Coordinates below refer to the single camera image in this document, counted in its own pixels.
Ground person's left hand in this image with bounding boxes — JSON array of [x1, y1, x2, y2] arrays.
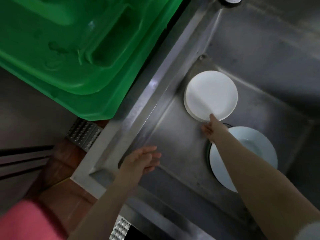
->
[[117, 146, 162, 184]]

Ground person's right hand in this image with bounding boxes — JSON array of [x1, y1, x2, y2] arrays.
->
[[201, 113, 230, 144]]

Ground small white plate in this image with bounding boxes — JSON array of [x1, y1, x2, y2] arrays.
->
[[183, 83, 209, 122], [185, 70, 238, 122]]

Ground person's left forearm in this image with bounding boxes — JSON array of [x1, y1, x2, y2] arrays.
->
[[67, 172, 140, 240]]

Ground person's right forearm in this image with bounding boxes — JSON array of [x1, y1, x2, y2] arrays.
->
[[212, 132, 320, 240]]

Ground stainless steel sink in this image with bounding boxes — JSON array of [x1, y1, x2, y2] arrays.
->
[[71, 0, 320, 240]]

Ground large white plate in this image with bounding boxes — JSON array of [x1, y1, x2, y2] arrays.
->
[[209, 126, 278, 193]]

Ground perforated metal grate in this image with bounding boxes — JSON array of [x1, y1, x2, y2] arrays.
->
[[109, 217, 132, 240], [66, 118, 102, 152]]

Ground chrome faucet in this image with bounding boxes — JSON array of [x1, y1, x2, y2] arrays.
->
[[217, 0, 245, 7]]

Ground green plastic crate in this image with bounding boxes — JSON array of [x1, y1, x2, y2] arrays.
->
[[0, 0, 192, 122]]

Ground pink garment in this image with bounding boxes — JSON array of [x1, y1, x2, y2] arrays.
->
[[0, 198, 69, 240]]

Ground white sleeve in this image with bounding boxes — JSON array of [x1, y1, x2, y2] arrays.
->
[[296, 217, 320, 240]]

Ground dark metal rail frame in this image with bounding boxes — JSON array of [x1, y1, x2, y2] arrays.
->
[[0, 145, 56, 181]]

